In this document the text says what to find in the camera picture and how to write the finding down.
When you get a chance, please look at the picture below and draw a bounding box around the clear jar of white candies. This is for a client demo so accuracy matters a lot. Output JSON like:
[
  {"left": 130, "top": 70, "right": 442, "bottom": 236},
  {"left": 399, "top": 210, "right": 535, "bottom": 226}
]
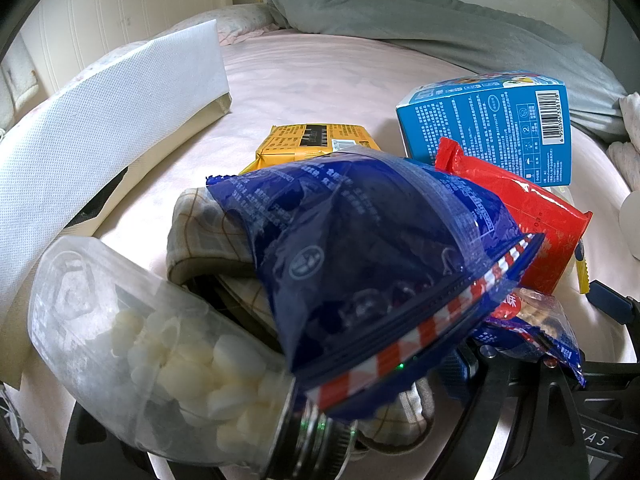
[{"left": 27, "top": 236, "right": 358, "bottom": 478}]

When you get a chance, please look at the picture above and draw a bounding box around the white floral pillow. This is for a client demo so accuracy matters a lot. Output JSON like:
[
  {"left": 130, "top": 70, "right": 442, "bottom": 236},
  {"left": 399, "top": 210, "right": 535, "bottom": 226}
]
[{"left": 70, "top": 20, "right": 201, "bottom": 86}]

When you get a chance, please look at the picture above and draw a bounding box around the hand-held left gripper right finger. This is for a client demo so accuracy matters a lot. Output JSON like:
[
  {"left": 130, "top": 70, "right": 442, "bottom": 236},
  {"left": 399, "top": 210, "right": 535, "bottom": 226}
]
[{"left": 440, "top": 340, "right": 593, "bottom": 480}]

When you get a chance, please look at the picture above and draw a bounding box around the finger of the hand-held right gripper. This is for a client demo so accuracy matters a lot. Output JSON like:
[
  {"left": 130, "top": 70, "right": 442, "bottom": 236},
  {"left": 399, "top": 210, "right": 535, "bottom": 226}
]
[{"left": 589, "top": 280, "right": 640, "bottom": 326}]

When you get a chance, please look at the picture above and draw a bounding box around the white patterned cloth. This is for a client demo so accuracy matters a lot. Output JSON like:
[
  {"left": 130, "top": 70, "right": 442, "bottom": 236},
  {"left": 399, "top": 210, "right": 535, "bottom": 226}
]
[{"left": 607, "top": 92, "right": 640, "bottom": 191}]

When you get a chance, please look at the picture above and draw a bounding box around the yellow biscuit packet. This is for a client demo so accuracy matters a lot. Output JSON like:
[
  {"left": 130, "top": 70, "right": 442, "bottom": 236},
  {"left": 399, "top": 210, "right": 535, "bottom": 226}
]
[{"left": 255, "top": 124, "right": 383, "bottom": 173}]

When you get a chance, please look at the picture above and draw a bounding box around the large dark blue snack packet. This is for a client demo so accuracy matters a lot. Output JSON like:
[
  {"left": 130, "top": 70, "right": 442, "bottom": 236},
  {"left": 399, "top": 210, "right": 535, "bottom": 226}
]
[{"left": 206, "top": 147, "right": 546, "bottom": 421}]

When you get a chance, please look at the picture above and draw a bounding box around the grey blanket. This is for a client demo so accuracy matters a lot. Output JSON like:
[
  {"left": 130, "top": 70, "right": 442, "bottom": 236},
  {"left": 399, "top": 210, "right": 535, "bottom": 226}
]
[{"left": 254, "top": 0, "right": 628, "bottom": 148}]

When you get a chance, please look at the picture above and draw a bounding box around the cream bed headboard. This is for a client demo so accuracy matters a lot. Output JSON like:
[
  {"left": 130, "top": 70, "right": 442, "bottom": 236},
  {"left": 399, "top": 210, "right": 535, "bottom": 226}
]
[{"left": 20, "top": 0, "right": 236, "bottom": 96}]

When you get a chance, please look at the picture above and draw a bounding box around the beige check cloth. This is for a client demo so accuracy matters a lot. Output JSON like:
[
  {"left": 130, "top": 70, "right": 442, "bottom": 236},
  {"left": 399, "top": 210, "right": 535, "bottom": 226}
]
[{"left": 166, "top": 186, "right": 436, "bottom": 453}]

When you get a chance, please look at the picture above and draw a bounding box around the cream ice-cream print cushion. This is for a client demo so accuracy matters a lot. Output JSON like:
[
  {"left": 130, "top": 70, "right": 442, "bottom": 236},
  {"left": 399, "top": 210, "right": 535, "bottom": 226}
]
[{"left": 0, "top": 45, "right": 41, "bottom": 121}]

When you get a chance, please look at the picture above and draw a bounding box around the red snack packet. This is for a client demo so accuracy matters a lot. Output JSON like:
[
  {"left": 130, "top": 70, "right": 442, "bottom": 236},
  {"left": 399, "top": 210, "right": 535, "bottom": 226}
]
[{"left": 434, "top": 137, "right": 593, "bottom": 296}]

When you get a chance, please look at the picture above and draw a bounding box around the small blue snack packet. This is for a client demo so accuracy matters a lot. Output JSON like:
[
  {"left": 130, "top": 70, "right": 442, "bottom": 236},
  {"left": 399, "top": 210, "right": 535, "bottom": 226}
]
[{"left": 472, "top": 287, "right": 587, "bottom": 388}]

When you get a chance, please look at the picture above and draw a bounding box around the blue carton box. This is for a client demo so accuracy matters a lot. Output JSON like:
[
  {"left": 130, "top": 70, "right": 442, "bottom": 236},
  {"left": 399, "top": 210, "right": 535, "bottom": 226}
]
[{"left": 396, "top": 71, "right": 573, "bottom": 187}]

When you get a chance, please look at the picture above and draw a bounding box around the white fabric bag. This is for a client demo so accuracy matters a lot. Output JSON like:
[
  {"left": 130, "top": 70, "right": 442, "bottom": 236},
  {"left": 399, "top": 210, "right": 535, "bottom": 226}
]
[{"left": 0, "top": 19, "right": 233, "bottom": 391}]

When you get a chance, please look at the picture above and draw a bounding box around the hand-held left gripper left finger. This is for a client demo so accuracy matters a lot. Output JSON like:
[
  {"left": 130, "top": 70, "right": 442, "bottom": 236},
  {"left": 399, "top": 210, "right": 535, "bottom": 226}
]
[{"left": 62, "top": 402, "right": 166, "bottom": 480}]

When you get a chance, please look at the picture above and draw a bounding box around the pink frilled pillow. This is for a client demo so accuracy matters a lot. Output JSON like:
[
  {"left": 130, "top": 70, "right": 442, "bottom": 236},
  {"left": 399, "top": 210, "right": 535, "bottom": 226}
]
[{"left": 150, "top": 2, "right": 281, "bottom": 46}]

